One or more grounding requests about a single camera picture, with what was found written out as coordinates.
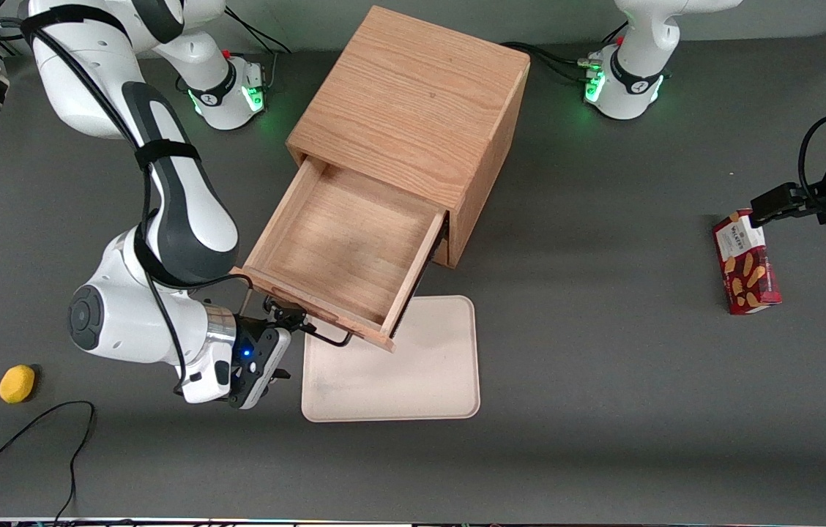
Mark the cream plastic tray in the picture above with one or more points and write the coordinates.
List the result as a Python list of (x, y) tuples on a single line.
[(420, 366)]

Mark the yellow lemon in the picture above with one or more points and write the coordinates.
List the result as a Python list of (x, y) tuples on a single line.
[(17, 383)]

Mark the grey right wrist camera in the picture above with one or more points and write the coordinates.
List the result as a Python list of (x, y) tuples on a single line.
[(255, 369)]

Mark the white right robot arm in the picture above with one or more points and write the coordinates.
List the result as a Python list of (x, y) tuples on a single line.
[(135, 322)]

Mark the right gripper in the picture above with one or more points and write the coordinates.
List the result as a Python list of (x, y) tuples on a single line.
[(255, 331)]

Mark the oak wooden drawer cabinet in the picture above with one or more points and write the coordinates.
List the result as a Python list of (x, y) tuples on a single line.
[(413, 95)]

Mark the red tartan shortbread box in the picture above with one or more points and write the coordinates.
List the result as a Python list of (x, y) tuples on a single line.
[(746, 271)]

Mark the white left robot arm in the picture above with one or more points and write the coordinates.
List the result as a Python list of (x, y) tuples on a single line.
[(640, 44)]

